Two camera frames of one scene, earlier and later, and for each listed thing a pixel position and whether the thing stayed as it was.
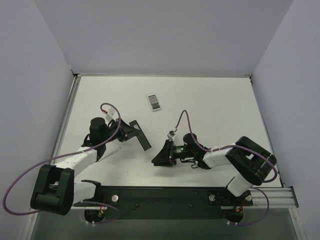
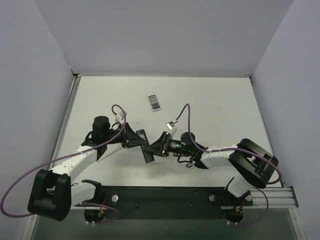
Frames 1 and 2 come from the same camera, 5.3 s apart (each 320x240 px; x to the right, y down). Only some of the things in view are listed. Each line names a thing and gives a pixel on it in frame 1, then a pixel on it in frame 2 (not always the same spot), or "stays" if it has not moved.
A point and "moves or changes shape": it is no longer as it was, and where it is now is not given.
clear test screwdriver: x=114 y=151 stays
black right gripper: x=171 y=152 → x=164 y=144
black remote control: x=141 y=136 moves or changes shape
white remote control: x=154 y=102 stays
